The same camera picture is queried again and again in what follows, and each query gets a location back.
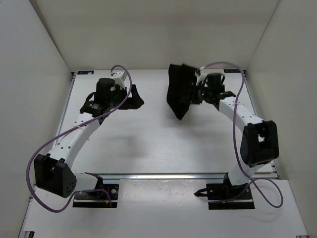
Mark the right blue corner label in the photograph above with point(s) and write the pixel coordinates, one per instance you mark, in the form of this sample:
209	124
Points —
231	71

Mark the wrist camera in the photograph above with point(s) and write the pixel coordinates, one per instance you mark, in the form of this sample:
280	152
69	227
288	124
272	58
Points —
119	78
200	75

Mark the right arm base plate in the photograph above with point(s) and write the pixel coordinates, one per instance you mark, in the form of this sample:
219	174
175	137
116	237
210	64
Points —
224	196

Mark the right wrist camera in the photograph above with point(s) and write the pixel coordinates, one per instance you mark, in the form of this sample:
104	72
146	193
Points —
200	75

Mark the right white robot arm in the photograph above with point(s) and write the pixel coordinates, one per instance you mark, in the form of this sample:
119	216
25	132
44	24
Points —
259	144

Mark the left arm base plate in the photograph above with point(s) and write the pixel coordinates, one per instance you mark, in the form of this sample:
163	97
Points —
99	199

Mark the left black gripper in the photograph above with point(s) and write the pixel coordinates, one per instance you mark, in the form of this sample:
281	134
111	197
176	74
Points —
135	100

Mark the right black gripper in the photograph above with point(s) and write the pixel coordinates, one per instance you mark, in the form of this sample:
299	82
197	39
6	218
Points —
193	89

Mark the blue corner label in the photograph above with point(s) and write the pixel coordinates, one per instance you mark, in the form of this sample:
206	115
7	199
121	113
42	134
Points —
231	71
85	72

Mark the black skirt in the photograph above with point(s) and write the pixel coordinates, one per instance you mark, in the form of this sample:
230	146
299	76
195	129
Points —
182	90

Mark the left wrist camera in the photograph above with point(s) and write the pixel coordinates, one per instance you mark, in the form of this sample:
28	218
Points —
119	78

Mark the left blue corner label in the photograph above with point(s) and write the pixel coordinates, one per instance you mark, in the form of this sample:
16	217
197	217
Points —
85	72

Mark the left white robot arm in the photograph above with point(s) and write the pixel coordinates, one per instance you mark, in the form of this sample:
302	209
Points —
53	171

